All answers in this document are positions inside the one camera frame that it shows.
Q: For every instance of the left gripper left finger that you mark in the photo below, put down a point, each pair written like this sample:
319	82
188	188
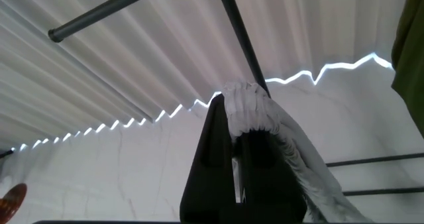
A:
208	184

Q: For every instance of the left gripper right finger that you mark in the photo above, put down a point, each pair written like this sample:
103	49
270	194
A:
265	177

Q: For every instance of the pale grey shorts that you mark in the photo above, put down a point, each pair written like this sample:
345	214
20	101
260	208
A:
248	108

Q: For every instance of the green shirt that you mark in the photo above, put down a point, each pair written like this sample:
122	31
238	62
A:
410	68

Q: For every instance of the black clothes rack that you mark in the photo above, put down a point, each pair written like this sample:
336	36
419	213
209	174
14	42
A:
238	28

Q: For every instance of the white curtain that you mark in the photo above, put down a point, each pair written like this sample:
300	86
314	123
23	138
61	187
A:
149	51

